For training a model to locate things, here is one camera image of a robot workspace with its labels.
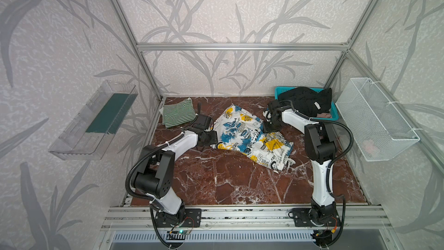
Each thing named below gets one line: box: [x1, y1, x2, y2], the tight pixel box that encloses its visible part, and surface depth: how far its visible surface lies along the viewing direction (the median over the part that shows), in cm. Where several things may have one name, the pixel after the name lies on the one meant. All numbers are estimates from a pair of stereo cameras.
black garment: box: [278, 86, 333, 119], surface depth 109 cm
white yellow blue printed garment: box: [210, 104, 296, 170], surface depth 96 cm
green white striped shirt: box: [159, 97, 199, 128], surface depth 110 cm
